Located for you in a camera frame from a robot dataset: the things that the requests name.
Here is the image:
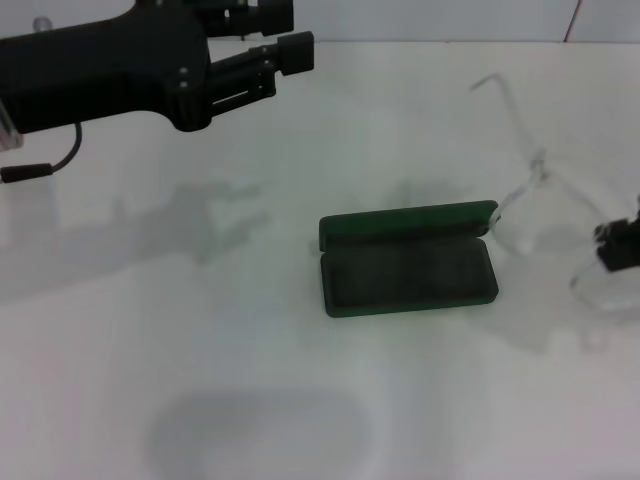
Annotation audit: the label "clear white glasses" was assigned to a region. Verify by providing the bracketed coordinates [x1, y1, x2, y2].
[468, 72, 640, 315]

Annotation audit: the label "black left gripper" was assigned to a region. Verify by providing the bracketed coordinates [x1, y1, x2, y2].
[0, 0, 211, 135]

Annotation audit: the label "green glasses case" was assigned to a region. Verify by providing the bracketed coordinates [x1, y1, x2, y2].
[318, 199, 500, 319]

